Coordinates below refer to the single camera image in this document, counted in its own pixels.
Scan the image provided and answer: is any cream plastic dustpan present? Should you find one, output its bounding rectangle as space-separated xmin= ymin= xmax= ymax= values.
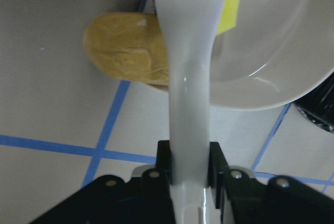
xmin=210 ymin=0 xmax=333 ymax=110

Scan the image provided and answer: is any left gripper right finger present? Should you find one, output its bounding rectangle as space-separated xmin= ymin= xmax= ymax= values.
xmin=208 ymin=142 xmax=333 ymax=223

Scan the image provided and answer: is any black bag lined bin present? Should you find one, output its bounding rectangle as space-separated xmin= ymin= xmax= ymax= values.
xmin=294 ymin=73 xmax=333 ymax=134

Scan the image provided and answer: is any brown bread roll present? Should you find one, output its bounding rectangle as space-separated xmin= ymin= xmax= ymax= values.
xmin=83 ymin=12 xmax=169 ymax=86

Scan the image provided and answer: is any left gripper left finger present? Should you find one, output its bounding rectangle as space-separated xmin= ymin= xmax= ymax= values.
xmin=33 ymin=140 xmax=175 ymax=223

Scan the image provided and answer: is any cream hand brush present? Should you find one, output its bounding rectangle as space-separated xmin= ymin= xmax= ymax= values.
xmin=155 ymin=0 xmax=224 ymax=223

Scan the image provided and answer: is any yellow sponge block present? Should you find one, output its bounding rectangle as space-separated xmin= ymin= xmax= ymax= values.
xmin=216 ymin=0 xmax=240 ymax=36

